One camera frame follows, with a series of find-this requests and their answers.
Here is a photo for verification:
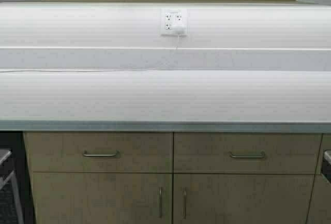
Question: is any white power adapter plug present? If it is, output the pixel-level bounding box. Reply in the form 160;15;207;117
172;24;187;36

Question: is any metal lower right door handle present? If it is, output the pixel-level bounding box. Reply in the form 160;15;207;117
183;187;187;220

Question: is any metal frame rail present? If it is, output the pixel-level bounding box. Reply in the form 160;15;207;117
1;150;24;223
321;150;331;182

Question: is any white charging cable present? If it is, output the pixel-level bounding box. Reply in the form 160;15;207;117
0;35;180;74

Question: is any metal right drawer handle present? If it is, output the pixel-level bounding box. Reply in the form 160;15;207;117
229;152;266;159

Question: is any white wall outlet plate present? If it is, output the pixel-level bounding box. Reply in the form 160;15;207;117
161;8;188;37

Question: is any metal door handle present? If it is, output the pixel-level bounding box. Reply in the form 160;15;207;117
158;186;162;218
183;187;187;220

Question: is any metal left drawer handle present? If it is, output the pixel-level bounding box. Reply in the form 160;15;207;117
82;151;120;158

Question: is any metal lower left door handle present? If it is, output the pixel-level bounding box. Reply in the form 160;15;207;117
158;186;162;218

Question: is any metal drawer handle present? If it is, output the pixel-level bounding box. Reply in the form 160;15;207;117
229;152;266;159
82;151;120;158

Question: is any lower right drawer front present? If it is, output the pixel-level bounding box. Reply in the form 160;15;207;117
174;132;321;175

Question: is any right metal frame rail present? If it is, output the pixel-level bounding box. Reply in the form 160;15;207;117
321;150;331;182

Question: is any left metal frame rail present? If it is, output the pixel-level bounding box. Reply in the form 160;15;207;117
1;150;24;223

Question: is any drawer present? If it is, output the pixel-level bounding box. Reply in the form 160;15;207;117
174;132;321;175
24;132;173;173

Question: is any lower left drawer front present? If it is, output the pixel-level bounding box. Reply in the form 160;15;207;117
24;132;173;173

